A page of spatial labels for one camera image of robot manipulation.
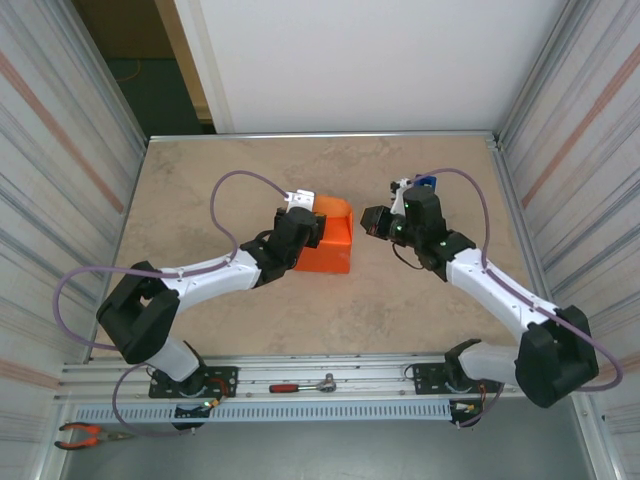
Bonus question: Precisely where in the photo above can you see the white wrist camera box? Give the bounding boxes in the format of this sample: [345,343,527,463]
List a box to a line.
[388,177,414,216]
[282,188,317,214]

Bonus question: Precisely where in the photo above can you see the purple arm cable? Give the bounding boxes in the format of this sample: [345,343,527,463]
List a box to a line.
[53,169,291,439]
[407,167,625,430]

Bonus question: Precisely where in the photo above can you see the orange handled pliers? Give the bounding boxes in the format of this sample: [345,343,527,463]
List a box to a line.
[53,422,129,451]

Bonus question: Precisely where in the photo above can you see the white door frame post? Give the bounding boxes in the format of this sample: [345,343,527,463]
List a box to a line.
[172,0,236,135]

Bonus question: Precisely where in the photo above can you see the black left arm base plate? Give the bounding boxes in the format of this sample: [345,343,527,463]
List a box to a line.
[148,365,239,400]

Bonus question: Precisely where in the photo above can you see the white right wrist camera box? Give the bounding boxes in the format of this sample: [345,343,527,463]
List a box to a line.
[388,177,414,216]

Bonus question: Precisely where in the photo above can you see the red handled ratchet wrench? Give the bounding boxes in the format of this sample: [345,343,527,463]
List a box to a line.
[268,372,340,395]

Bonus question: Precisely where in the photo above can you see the white slotted cable duct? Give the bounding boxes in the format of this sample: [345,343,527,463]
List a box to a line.
[73,399,454,424]

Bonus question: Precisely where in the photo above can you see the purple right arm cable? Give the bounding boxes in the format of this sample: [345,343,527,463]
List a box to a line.
[407,167,625,430]

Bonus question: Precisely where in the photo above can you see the red power wire yellow connector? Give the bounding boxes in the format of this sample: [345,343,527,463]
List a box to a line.
[202,377,237,409]
[452,382,489,416]

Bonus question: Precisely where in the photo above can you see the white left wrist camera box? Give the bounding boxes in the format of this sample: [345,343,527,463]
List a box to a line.
[282,188,317,214]

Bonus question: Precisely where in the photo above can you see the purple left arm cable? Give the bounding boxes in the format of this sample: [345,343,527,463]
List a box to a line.
[53,169,291,439]

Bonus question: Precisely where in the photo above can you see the orange wrapping paper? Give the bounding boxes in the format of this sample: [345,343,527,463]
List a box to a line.
[292,194,355,276]

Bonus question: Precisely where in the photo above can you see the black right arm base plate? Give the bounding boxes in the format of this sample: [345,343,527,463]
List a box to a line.
[413,360,504,396]

